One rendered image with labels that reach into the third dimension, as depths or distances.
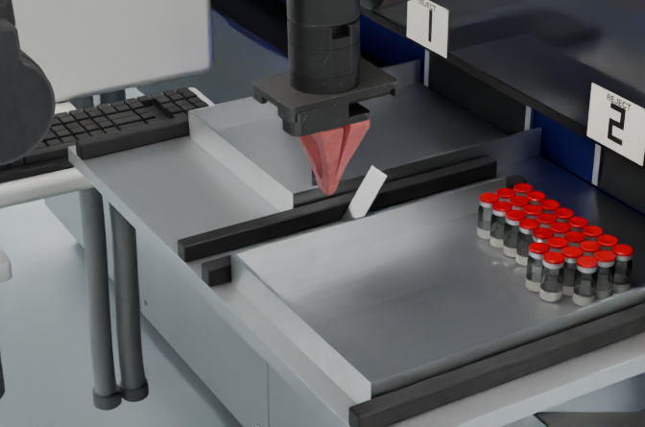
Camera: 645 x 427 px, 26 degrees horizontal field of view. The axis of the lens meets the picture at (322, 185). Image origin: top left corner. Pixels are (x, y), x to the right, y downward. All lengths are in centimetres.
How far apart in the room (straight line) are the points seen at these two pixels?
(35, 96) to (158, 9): 112
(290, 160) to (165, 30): 47
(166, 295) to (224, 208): 117
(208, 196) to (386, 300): 30
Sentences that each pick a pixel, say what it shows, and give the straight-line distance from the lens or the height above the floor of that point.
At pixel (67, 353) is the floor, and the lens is 294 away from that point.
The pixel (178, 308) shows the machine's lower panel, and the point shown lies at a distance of 268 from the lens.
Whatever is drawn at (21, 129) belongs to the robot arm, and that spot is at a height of 122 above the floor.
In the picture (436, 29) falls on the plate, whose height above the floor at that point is 102.
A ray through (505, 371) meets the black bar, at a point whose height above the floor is 89.
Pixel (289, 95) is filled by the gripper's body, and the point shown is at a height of 117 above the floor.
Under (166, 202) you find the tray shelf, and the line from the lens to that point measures 157.
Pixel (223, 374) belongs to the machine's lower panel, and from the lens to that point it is 256.
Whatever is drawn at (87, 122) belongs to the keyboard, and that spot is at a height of 83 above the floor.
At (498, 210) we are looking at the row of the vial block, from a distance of 146.
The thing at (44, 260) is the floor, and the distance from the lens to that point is 328.
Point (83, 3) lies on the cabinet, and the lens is 201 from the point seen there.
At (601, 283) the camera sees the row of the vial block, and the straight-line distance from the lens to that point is 139.
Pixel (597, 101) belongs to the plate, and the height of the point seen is 103.
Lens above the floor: 160
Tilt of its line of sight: 27 degrees down
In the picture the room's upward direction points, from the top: straight up
